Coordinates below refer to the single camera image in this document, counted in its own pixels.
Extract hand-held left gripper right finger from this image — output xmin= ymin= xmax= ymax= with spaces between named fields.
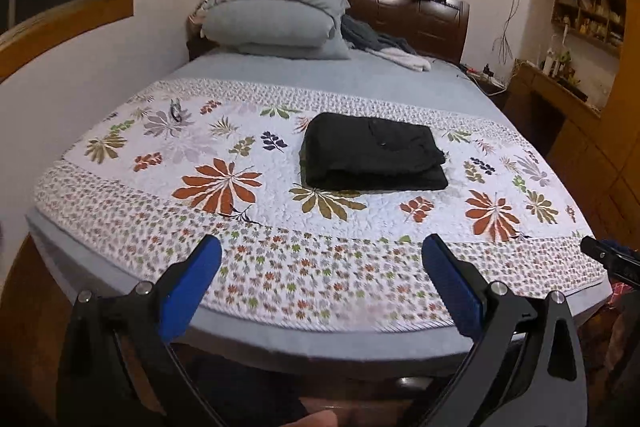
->
xmin=421 ymin=234 xmax=588 ymax=427

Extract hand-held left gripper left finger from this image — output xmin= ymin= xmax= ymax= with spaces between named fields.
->
xmin=57 ymin=234 xmax=223 ymax=427

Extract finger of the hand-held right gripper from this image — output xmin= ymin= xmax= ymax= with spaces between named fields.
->
xmin=580 ymin=234 xmax=640 ymax=290

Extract black pants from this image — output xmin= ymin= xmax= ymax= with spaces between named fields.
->
xmin=298 ymin=112 xmax=449 ymax=192

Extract white floral quilt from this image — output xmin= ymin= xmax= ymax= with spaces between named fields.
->
xmin=32 ymin=78 xmax=612 ymax=334

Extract wooden desk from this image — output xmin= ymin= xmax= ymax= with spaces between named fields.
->
xmin=502 ymin=57 xmax=640 ymax=253

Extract cluster of small bottles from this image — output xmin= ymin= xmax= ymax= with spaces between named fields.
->
xmin=542 ymin=32 xmax=583 ymax=85

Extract white power strip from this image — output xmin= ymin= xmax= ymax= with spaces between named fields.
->
xmin=460 ymin=63 xmax=506 ymax=88

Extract bed with grey sheet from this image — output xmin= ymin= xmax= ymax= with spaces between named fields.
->
xmin=25 ymin=49 xmax=613 ymax=383

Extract white cloth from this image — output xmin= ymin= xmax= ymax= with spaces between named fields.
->
xmin=372 ymin=47 xmax=432 ymax=72

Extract row of shelf items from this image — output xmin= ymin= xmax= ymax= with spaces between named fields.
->
xmin=555 ymin=0 xmax=626 ymax=48

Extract dark grey clothing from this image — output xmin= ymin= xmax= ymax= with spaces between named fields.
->
xmin=340 ymin=14 xmax=418 ymax=55

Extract dark wooden headboard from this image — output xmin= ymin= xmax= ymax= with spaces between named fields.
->
xmin=186 ymin=0 xmax=471 ymax=65

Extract grey folded duvet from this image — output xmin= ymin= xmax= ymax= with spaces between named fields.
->
xmin=200 ymin=0 xmax=353 ymax=60

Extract brown patterned cloth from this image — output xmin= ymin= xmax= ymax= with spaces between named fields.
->
xmin=187 ymin=0 xmax=228 ymax=40

